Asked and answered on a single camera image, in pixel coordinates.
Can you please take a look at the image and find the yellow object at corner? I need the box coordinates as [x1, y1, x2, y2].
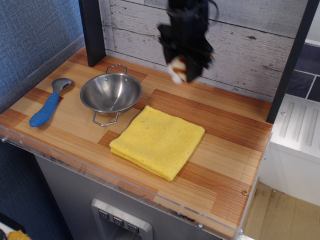
[7, 230, 31, 240]

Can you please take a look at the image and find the blue handled ice cream scoop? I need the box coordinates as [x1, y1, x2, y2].
[29, 78, 73, 128]

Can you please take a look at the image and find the clear acrylic edge guard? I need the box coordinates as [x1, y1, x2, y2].
[0, 121, 271, 240]

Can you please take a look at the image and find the folded yellow cloth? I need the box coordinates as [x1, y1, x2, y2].
[109, 105, 205, 181]

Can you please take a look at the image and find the small steel wok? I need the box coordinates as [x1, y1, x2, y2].
[80, 64, 143, 127]

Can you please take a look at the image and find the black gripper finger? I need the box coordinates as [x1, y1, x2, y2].
[185, 56, 203, 83]
[161, 42, 180, 65]

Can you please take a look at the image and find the white ribbed cabinet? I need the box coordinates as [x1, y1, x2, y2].
[259, 94, 320, 206]

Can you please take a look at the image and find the plush shrimp toy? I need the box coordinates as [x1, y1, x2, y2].
[166, 55, 216, 85]

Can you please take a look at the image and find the dark upright post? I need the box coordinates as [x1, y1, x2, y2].
[78, 0, 106, 67]
[266, 0, 320, 124]

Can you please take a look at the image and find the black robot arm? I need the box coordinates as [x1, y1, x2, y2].
[157, 0, 214, 84]

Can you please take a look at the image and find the silver dispenser button panel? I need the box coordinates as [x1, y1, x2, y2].
[91, 198, 154, 240]

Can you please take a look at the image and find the dark left upright post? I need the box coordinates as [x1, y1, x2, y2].
[78, 0, 106, 67]

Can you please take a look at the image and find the dark right upright post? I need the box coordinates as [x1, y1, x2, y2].
[266, 0, 320, 124]

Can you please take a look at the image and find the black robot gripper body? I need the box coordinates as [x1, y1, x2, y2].
[157, 7, 214, 61]

